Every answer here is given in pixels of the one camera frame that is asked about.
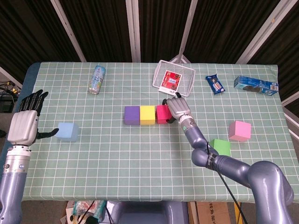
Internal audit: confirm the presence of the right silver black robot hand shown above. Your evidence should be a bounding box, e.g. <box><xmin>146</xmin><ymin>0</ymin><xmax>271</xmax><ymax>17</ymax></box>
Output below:
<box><xmin>162</xmin><ymin>92</ymin><xmax>191</xmax><ymax>124</ymax></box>

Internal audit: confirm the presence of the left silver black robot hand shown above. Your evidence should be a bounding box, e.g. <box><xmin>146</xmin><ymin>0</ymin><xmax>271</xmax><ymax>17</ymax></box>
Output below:
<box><xmin>7</xmin><ymin>89</ymin><xmax>59</xmax><ymax>147</ymax></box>

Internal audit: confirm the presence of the red foam cube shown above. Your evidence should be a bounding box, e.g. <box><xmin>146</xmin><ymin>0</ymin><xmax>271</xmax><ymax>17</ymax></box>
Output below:
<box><xmin>156</xmin><ymin>105</ymin><xmax>172</xmax><ymax>124</ymax></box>

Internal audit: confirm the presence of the purple foam cube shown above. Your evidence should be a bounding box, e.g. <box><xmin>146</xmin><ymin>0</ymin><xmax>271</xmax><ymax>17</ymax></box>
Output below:
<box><xmin>123</xmin><ymin>106</ymin><xmax>141</xmax><ymax>126</ymax></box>

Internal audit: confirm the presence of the green foam cube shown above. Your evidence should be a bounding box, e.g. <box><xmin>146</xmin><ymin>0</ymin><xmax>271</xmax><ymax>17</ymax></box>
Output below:
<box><xmin>208</xmin><ymin>138</ymin><xmax>232</xmax><ymax>157</ymax></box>

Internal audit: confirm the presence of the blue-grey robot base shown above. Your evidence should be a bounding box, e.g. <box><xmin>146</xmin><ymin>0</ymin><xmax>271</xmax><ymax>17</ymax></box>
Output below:
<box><xmin>106</xmin><ymin>201</ymin><xmax>189</xmax><ymax>224</ymax></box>

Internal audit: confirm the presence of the red snack packet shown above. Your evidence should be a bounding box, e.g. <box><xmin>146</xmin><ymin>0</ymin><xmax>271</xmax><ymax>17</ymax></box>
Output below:
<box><xmin>158</xmin><ymin>70</ymin><xmax>182</xmax><ymax>96</ymax></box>

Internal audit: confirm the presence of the dark blue table pad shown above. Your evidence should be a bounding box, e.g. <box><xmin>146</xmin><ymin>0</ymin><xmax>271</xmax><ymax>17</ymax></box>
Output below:
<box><xmin>0</xmin><ymin>62</ymin><xmax>42</xmax><ymax>164</ymax></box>

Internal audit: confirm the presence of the yellow foam cube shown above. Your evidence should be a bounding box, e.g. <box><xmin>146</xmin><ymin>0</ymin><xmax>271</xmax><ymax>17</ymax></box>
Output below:
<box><xmin>139</xmin><ymin>105</ymin><xmax>156</xmax><ymax>126</ymax></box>

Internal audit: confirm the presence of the small blue cookie packet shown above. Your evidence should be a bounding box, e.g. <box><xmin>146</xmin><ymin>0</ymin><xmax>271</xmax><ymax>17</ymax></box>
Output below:
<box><xmin>205</xmin><ymin>74</ymin><xmax>226</xmax><ymax>96</ymax></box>

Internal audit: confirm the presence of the light blue foam cube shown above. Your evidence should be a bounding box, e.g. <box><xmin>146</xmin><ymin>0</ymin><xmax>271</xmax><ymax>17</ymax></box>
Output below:
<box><xmin>56</xmin><ymin>122</ymin><xmax>79</xmax><ymax>143</ymax></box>

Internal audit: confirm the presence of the pink foam cube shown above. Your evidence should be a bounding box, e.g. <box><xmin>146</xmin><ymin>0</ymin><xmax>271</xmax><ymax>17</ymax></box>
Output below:
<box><xmin>228</xmin><ymin>120</ymin><xmax>252</xmax><ymax>142</ymax></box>

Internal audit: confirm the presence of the long blue cookie box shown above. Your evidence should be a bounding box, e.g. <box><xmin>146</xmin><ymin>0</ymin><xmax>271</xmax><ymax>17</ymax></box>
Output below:
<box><xmin>234</xmin><ymin>75</ymin><xmax>279</xmax><ymax>97</ymax></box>

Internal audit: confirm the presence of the green checked tablecloth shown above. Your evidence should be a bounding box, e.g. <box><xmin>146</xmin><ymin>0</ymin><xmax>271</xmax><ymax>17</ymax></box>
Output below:
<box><xmin>10</xmin><ymin>62</ymin><xmax>299</xmax><ymax>203</ymax></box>

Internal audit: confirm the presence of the light blue drink can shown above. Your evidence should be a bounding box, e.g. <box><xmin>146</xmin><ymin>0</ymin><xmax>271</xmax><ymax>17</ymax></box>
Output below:
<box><xmin>87</xmin><ymin>65</ymin><xmax>106</xmax><ymax>95</ymax></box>

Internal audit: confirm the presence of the green snack bag pile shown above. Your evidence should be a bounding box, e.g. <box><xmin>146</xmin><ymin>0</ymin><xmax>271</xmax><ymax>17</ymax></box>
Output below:
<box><xmin>65</xmin><ymin>200</ymin><xmax>107</xmax><ymax>224</ymax></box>

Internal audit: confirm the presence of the white table leg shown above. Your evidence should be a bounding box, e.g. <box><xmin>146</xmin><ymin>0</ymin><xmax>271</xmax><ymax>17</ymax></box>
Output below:
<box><xmin>188</xmin><ymin>202</ymin><xmax>199</xmax><ymax>224</ymax></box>

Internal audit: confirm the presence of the brown cardboard box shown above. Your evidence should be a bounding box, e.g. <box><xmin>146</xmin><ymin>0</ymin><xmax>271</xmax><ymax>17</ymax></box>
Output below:
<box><xmin>195</xmin><ymin>202</ymin><xmax>236</xmax><ymax>224</ymax></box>

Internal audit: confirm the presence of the yellow bar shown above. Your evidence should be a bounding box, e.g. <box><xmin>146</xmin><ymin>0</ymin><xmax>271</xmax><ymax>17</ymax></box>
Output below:
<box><xmin>234</xmin><ymin>202</ymin><xmax>242</xmax><ymax>224</ymax></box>

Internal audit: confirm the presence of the black device with cables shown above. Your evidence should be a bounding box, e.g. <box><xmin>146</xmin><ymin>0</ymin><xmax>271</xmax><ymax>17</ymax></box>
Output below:
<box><xmin>0</xmin><ymin>80</ymin><xmax>19</xmax><ymax>114</ymax></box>

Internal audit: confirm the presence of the white wire mesh basket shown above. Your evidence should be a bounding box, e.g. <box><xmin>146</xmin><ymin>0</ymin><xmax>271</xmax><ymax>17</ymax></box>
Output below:
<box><xmin>152</xmin><ymin>59</ymin><xmax>196</xmax><ymax>98</ymax></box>

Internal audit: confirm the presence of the white metal frame rail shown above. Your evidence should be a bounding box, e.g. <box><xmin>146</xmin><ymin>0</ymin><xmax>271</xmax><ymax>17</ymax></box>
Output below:
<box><xmin>281</xmin><ymin>92</ymin><xmax>299</xmax><ymax>140</ymax></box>
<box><xmin>0</xmin><ymin>66</ymin><xmax>23</xmax><ymax>89</ymax></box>

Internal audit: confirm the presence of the white metal frame post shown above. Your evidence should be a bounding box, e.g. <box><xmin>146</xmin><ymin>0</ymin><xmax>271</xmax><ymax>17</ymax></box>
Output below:
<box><xmin>235</xmin><ymin>0</ymin><xmax>294</xmax><ymax>64</ymax></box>
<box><xmin>50</xmin><ymin>0</ymin><xmax>87</xmax><ymax>63</ymax></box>
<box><xmin>169</xmin><ymin>0</ymin><xmax>199</xmax><ymax>63</ymax></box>
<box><xmin>125</xmin><ymin>0</ymin><xmax>142</xmax><ymax>63</ymax></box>

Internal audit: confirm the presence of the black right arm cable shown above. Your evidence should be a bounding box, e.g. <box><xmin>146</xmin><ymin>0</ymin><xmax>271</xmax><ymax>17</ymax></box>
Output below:
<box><xmin>206</xmin><ymin>142</ymin><xmax>248</xmax><ymax>224</ymax></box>

